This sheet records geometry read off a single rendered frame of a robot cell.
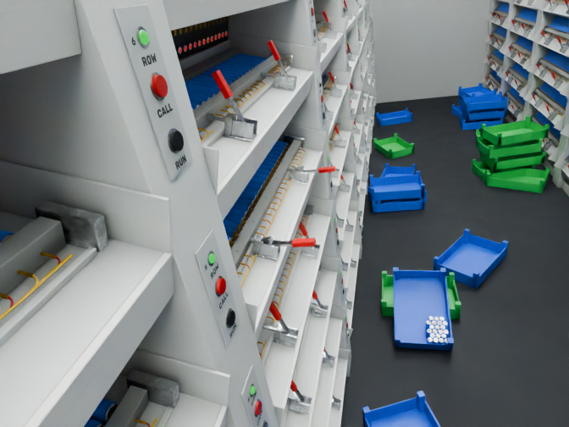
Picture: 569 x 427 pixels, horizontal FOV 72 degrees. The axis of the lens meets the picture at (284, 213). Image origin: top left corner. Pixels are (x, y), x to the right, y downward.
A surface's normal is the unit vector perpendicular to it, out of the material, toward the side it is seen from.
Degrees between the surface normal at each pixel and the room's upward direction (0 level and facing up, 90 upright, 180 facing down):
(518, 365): 0
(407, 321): 23
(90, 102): 90
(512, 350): 0
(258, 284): 16
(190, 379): 90
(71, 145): 90
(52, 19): 107
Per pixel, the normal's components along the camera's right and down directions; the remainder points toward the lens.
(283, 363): 0.12, -0.83
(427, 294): -0.23, -0.59
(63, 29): 0.97, 0.22
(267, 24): -0.22, 0.50
